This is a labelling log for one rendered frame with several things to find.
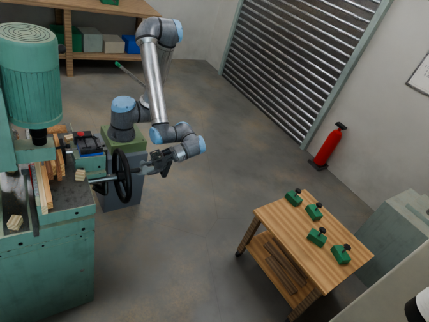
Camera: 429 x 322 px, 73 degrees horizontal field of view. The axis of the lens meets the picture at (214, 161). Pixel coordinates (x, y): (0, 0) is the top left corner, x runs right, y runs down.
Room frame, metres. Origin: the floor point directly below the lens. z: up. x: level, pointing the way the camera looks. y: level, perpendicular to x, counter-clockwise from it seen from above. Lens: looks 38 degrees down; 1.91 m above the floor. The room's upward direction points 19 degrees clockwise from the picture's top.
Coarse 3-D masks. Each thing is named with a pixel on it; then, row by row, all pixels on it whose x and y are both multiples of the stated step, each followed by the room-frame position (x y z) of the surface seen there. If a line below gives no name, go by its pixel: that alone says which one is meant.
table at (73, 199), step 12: (72, 132) 1.14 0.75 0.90; (72, 168) 0.91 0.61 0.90; (72, 180) 0.84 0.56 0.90; (84, 180) 0.86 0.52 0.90; (60, 192) 0.76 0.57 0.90; (72, 192) 0.78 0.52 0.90; (84, 192) 0.80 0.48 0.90; (60, 204) 0.70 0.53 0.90; (72, 204) 0.72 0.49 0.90; (84, 204) 0.74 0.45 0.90; (48, 216) 0.65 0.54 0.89; (60, 216) 0.67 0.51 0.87; (72, 216) 0.70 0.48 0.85
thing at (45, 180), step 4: (40, 164) 0.83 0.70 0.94; (44, 164) 0.84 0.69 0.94; (44, 168) 0.82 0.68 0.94; (44, 172) 0.80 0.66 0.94; (44, 176) 0.78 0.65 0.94; (44, 180) 0.76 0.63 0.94; (48, 180) 0.77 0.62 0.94; (44, 184) 0.74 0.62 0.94; (48, 184) 0.75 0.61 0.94; (44, 188) 0.72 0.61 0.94; (48, 188) 0.73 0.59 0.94; (48, 192) 0.71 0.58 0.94; (48, 196) 0.69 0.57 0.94; (48, 200) 0.68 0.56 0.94; (48, 204) 0.67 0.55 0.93; (52, 204) 0.68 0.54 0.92; (48, 208) 0.67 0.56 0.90
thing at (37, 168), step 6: (30, 138) 0.95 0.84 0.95; (36, 162) 0.83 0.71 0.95; (36, 168) 0.80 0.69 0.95; (36, 174) 0.77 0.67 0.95; (42, 180) 0.75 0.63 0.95; (42, 186) 0.72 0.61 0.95; (42, 192) 0.69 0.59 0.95; (42, 198) 0.67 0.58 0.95; (42, 204) 0.64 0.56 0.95; (42, 210) 0.64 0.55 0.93
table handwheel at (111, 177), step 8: (120, 152) 1.06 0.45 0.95; (112, 160) 1.14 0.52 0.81; (120, 160) 1.07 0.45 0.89; (112, 168) 1.13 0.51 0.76; (120, 168) 1.06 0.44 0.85; (128, 168) 1.00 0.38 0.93; (112, 176) 1.01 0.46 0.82; (120, 176) 1.03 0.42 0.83; (128, 176) 0.97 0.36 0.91; (128, 184) 0.95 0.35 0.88; (120, 192) 1.04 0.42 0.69; (128, 192) 0.94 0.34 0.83; (120, 200) 1.00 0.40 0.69; (128, 200) 0.94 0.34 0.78
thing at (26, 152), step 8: (16, 144) 0.78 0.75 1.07; (24, 144) 0.79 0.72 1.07; (32, 144) 0.80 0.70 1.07; (48, 144) 0.83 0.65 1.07; (16, 152) 0.75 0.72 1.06; (24, 152) 0.76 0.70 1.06; (32, 152) 0.78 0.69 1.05; (40, 152) 0.80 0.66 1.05; (48, 152) 0.82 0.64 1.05; (24, 160) 0.76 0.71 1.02; (32, 160) 0.78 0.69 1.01; (40, 160) 0.80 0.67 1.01; (48, 160) 0.81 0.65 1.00
